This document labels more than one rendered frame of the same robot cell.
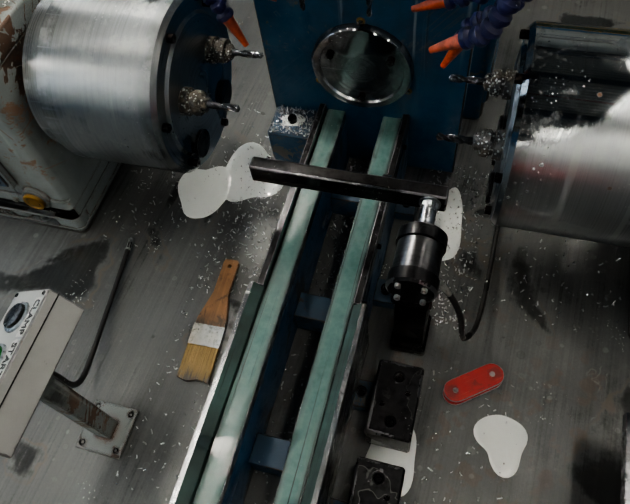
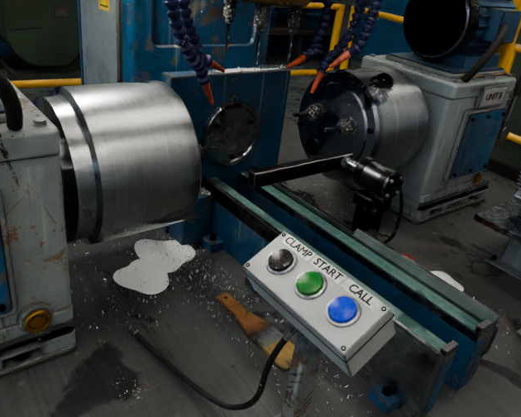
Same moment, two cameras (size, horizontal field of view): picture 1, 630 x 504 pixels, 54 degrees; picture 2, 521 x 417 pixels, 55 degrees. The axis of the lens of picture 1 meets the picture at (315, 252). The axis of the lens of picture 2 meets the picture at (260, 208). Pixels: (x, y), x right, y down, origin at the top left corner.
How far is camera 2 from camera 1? 0.84 m
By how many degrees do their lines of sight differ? 54
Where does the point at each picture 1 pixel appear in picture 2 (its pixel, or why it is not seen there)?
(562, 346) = (404, 239)
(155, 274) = (179, 335)
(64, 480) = not seen: outside the picture
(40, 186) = (49, 294)
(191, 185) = (129, 278)
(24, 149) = (61, 234)
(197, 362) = (284, 352)
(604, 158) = (403, 103)
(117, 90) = (169, 133)
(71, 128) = (126, 184)
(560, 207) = (397, 135)
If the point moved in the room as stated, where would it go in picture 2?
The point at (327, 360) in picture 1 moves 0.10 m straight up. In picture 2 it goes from (378, 260) to (391, 210)
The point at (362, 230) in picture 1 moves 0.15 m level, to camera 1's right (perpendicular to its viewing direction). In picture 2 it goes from (304, 211) to (331, 186)
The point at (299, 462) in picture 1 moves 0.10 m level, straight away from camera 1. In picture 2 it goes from (438, 299) to (375, 289)
